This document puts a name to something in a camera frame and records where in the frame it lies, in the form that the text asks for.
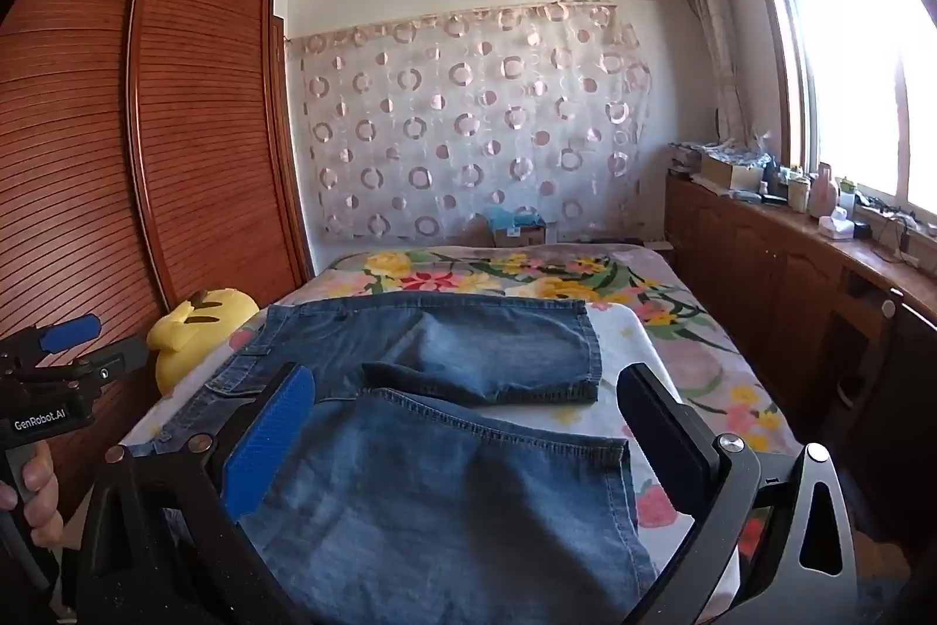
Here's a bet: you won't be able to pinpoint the yellow plush toy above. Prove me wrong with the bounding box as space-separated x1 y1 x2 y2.
146 288 261 395

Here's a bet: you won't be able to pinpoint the long wooden cabinet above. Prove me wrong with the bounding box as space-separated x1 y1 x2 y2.
665 171 937 560

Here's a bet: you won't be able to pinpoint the white strawberry print sheet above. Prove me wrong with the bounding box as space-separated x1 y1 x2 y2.
121 301 740 625

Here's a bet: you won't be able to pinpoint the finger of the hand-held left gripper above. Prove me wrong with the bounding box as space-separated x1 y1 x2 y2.
0 313 102 370
69 336 151 388

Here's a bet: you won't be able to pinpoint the stack of papers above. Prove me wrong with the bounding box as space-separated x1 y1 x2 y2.
669 140 704 176

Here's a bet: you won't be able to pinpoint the cardboard box with blue contents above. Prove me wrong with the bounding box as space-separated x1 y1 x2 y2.
487 211 549 247

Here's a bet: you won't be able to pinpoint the person's left hand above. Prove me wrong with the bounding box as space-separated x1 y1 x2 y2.
20 440 58 547

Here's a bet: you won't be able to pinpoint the floral blanket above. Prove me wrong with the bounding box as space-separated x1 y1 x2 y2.
278 244 802 560

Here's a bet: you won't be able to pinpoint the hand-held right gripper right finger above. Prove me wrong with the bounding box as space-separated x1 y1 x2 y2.
617 363 857 625

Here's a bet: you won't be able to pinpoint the brown slatted wooden wardrobe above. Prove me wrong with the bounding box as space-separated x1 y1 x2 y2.
0 0 316 524

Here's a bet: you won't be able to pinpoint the pink bottle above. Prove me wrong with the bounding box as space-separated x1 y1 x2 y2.
809 162 839 220

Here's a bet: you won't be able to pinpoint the circle patterned sheer curtain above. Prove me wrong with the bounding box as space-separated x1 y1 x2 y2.
289 0 652 241

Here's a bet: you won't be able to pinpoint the blue denim pants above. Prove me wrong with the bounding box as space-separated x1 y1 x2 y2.
150 292 660 625

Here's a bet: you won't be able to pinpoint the wooden framed window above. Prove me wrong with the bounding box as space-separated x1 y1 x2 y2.
739 0 937 216

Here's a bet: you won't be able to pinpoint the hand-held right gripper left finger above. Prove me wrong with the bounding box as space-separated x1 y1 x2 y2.
73 363 317 625

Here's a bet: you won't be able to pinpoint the open cardboard box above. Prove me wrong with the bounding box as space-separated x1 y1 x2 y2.
699 145 766 190

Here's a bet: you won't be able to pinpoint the pale window drape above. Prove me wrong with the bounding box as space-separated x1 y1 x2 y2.
677 0 748 143

